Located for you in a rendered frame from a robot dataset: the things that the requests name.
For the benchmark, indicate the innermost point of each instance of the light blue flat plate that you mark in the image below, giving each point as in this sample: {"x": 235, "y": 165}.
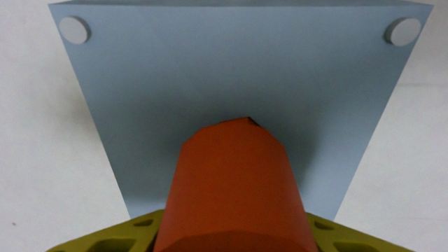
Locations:
{"x": 316, "y": 74}

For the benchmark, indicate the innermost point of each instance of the orange-red peg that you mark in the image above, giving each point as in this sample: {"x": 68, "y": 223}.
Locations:
{"x": 233, "y": 190}

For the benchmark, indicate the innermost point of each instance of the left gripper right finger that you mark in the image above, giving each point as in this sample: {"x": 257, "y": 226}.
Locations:
{"x": 330, "y": 236}

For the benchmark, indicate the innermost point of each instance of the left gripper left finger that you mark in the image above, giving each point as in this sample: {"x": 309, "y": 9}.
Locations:
{"x": 135, "y": 235}

